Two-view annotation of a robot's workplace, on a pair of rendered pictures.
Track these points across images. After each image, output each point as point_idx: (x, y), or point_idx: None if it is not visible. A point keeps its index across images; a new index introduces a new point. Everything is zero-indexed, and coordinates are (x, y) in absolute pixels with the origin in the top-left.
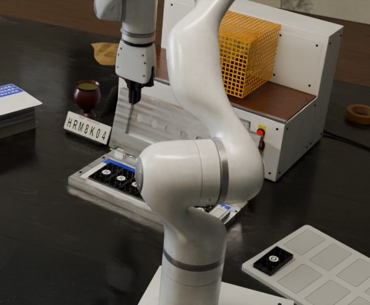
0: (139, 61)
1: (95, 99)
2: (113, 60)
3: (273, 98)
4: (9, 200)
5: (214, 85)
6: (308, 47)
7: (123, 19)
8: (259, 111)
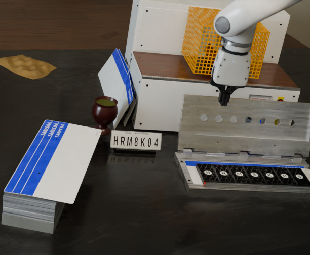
0: (243, 67)
1: (117, 112)
2: (39, 72)
3: (264, 73)
4: (177, 227)
5: None
6: (273, 27)
7: (242, 32)
8: (277, 86)
